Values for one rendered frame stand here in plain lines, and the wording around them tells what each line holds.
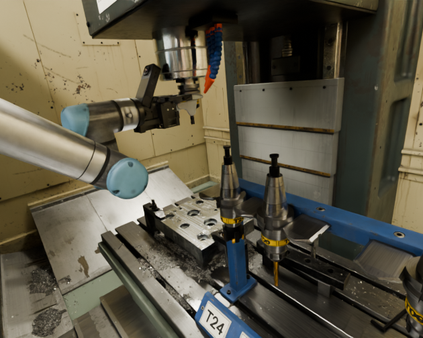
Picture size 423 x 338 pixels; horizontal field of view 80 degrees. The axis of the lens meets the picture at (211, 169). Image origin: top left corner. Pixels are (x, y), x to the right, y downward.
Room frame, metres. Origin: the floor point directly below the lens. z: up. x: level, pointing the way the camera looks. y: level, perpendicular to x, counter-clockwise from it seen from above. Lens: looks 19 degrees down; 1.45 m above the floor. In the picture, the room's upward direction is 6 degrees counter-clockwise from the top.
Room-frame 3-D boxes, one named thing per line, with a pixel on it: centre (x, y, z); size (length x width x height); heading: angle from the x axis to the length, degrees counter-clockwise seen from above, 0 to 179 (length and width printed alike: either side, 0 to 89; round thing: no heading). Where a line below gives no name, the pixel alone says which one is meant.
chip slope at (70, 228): (1.29, 0.46, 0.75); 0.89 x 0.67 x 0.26; 129
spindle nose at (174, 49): (0.77, 0.04, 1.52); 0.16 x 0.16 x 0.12
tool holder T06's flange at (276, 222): (0.39, -0.10, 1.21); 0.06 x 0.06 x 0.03
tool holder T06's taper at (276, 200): (0.39, -0.10, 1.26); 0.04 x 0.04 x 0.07
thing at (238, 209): (0.43, -0.07, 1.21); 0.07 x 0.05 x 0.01; 129
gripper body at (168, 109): (0.68, 0.14, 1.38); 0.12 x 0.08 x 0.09; 133
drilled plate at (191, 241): (0.80, 0.05, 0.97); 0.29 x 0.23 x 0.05; 39
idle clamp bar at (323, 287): (0.58, -0.21, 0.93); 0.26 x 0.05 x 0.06; 44
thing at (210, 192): (0.51, 0.00, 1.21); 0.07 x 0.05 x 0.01; 129
